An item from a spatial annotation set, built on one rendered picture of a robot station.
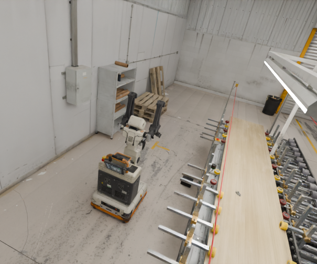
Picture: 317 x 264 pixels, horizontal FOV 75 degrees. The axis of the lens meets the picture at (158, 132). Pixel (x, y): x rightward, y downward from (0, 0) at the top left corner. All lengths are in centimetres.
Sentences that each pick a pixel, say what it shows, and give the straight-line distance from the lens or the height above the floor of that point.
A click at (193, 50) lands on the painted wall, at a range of 1021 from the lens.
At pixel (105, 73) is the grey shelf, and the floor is 146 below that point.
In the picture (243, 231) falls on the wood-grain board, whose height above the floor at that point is 90.
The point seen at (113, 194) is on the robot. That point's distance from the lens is 305.
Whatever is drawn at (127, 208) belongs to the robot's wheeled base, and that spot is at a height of 28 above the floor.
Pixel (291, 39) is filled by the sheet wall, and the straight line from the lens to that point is 1015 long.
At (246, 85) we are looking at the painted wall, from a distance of 1018.
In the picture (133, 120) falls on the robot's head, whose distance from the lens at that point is 281.
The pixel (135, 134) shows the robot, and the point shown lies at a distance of 278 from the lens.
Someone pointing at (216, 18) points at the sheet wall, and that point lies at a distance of 1009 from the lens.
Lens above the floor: 257
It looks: 28 degrees down
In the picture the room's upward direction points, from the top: 11 degrees clockwise
